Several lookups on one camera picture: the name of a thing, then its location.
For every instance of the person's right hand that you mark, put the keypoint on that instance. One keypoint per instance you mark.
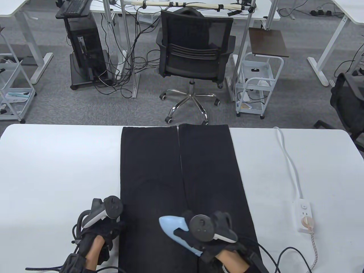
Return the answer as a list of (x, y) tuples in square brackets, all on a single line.
[(196, 241)]

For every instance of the person's left hand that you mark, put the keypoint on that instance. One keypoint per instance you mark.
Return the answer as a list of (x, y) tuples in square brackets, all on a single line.
[(106, 229)]

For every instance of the white and black controller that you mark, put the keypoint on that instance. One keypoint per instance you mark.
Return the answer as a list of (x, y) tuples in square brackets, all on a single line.
[(202, 227), (113, 207)]

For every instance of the light blue electric iron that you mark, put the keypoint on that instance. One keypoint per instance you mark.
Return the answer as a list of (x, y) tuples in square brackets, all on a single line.
[(170, 224)]

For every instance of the black trousers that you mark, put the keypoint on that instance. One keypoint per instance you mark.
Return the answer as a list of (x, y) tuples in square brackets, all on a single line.
[(153, 165)]

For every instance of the person's right forearm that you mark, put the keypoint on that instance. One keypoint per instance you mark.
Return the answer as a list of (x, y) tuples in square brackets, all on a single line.
[(233, 261)]

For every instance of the person's left forearm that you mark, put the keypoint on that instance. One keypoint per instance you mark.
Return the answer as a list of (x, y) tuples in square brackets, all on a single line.
[(95, 251)]

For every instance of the white table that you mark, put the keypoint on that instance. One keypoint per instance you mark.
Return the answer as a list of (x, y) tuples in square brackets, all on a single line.
[(57, 176)]

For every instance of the white power strip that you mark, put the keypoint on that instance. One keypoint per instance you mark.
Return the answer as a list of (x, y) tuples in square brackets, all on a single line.
[(302, 209)]

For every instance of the teal flat tool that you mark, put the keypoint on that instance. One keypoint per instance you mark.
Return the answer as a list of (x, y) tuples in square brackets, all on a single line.
[(18, 94)]

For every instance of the black computer tower on stand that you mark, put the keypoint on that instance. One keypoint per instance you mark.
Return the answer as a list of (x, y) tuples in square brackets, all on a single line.
[(86, 48)]

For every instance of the black mesh office chair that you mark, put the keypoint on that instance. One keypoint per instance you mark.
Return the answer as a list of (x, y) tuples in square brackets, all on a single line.
[(193, 57)]

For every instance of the black padded chair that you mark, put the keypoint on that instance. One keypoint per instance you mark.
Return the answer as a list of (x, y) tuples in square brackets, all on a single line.
[(348, 105)]

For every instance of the dark brown board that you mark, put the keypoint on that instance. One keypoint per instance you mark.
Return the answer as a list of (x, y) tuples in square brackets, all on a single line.
[(267, 42)]

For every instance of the white desk with white legs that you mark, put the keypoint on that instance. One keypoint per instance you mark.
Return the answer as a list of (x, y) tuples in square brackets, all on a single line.
[(27, 31), (332, 42)]

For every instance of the black keyboard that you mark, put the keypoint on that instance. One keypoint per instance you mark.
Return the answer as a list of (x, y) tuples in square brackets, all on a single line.
[(74, 6)]

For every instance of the black floor power strip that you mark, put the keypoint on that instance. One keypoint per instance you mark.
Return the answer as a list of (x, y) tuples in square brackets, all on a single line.
[(321, 12)]

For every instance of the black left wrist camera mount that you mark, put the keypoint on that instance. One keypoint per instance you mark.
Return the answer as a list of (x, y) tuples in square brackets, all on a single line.
[(74, 261)]

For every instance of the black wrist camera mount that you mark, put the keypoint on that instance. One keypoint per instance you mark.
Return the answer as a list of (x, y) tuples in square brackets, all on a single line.
[(74, 261), (256, 261)]

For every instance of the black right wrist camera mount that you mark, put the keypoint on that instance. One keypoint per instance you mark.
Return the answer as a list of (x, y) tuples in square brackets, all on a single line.
[(256, 261)]

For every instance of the white desk with aluminium frame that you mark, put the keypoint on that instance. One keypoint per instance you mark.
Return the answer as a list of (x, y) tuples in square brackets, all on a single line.
[(256, 11)]

